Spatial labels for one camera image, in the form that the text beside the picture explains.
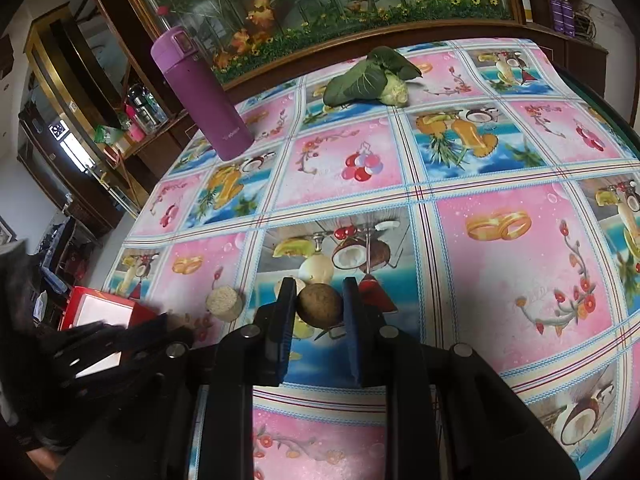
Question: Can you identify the purple spray bottles pair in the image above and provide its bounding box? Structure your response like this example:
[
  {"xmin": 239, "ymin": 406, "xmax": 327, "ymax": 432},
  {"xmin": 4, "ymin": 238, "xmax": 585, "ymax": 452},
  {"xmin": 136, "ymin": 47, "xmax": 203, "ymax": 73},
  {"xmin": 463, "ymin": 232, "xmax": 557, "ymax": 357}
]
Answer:
[{"xmin": 550, "ymin": 0, "xmax": 576, "ymax": 38}]

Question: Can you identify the green leafy cabbage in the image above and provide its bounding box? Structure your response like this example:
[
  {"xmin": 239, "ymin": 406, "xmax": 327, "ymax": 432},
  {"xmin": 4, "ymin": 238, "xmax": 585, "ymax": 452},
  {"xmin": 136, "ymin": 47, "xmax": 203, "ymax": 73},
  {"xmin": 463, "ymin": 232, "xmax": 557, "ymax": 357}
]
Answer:
[{"xmin": 323, "ymin": 46, "xmax": 422, "ymax": 107}]

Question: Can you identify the red gift box tray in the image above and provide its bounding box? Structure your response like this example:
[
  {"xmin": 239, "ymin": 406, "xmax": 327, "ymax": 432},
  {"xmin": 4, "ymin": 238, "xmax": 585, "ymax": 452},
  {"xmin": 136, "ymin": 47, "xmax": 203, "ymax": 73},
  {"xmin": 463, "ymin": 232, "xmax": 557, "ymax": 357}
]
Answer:
[{"xmin": 56, "ymin": 287, "xmax": 166, "ymax": 385}]

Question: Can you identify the beige cake piece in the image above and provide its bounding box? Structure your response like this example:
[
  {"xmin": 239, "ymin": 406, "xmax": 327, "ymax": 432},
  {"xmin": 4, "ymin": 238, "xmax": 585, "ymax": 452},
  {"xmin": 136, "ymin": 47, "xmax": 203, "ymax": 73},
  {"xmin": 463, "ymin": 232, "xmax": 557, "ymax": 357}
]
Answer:
[{"xmin": 206, "ymin": 286, "xmax": 243, "ymax": 323}]

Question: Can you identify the purple thermos bottle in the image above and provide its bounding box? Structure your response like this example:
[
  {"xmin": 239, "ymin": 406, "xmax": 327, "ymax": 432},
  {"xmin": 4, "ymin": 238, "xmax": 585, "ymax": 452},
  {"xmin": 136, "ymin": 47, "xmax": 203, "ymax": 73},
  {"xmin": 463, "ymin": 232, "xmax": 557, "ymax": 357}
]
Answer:
[{"xmin": 151, "ymin": 26, "xmax": 254, "ymax": 162}]

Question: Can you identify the pink bottle on cabinet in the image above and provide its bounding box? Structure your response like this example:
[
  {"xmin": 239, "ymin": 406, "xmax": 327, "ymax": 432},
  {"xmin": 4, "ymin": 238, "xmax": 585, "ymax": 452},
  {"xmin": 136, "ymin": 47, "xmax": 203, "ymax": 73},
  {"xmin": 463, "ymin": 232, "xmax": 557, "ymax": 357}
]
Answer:
[{"xmin": 125, "ymin": 104, "xmax": 146, "ymax": 142}]

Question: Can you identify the fruit pattern tablecloth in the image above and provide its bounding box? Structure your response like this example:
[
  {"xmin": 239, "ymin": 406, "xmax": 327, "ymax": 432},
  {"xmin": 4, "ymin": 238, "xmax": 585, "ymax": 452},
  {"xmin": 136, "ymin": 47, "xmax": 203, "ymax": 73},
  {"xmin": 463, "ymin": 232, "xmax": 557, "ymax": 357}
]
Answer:
[{"xmin": 104, "ymin": 38, "xmax": 639, "ymax": 479}]

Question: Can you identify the wooden side cabinet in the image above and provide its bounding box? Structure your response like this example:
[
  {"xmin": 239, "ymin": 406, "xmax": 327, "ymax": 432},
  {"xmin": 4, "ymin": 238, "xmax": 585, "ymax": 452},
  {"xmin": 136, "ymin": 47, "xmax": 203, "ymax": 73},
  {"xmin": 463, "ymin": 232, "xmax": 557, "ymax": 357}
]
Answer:
[{"xmin": 524, "ymin": 25, "xmax": 608, "ymax": 100}]

